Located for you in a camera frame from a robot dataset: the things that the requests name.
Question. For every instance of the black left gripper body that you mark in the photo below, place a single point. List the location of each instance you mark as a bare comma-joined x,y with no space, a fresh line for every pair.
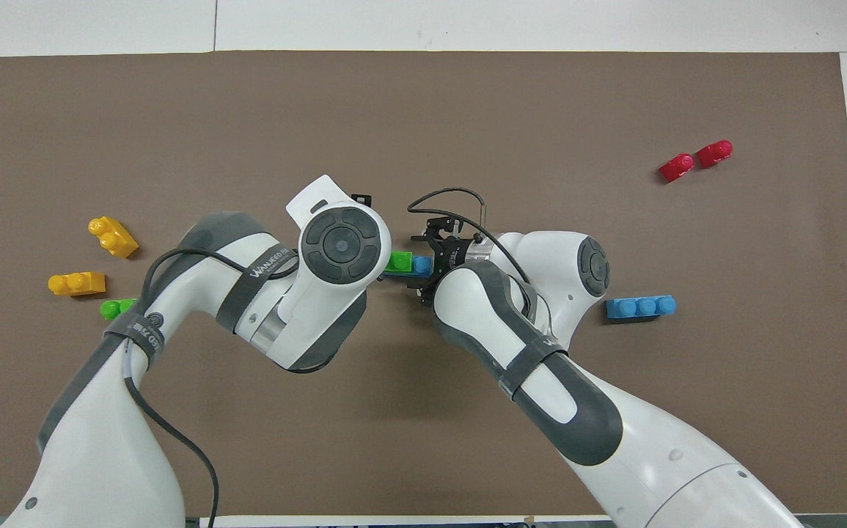
361,200

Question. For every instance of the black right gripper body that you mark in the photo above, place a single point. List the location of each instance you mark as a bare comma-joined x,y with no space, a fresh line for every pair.
449,253

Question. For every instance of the blue three-stud brick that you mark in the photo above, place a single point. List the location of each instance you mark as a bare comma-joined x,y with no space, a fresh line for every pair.
641,307
422,265

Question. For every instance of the green two-stud brick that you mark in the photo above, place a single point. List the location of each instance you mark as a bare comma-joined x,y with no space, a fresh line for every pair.
397,262
116,308

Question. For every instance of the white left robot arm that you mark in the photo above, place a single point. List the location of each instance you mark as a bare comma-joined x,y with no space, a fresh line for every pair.
276,293

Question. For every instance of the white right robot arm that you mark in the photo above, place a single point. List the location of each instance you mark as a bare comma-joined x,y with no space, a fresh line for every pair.
562,396

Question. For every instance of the brown table mat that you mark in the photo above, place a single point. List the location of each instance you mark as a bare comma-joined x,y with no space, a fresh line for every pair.
467,110

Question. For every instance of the red single-stud brick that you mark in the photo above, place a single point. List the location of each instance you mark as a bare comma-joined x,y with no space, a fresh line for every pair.
676,169
714,154

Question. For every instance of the yellow two-stud brick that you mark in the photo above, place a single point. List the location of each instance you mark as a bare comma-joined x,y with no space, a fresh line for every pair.
113,237
76,284

